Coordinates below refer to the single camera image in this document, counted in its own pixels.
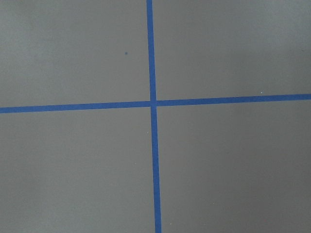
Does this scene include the brown paper table mat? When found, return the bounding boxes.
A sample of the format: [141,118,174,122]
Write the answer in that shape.
[0,0,311,233]

